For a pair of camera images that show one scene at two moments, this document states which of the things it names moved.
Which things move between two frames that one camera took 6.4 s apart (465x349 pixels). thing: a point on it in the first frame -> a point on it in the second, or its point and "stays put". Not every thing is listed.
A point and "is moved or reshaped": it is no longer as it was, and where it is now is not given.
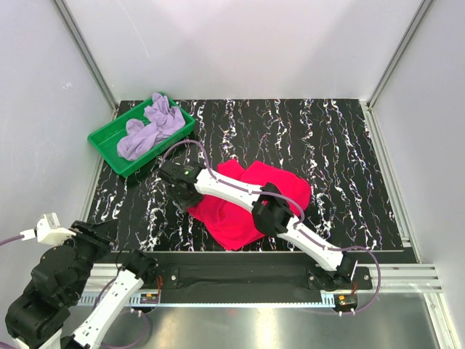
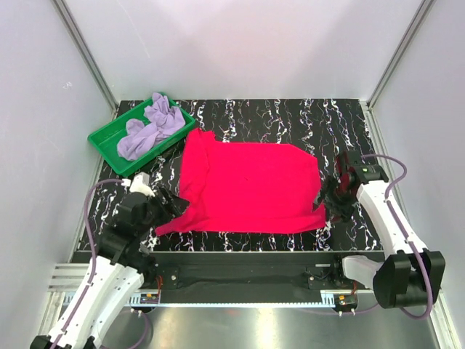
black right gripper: (184, 204) -> (342, 212)
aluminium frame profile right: (423, 8) stays put
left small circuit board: (151, 298) stays put
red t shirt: (233, 223) is moved or reshaped
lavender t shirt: (142, 137) stays put
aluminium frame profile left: (86, 54) stays put
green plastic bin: (105, 139) stays put
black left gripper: (102, 235) -> (175, 206)
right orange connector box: (345, 302) stays put
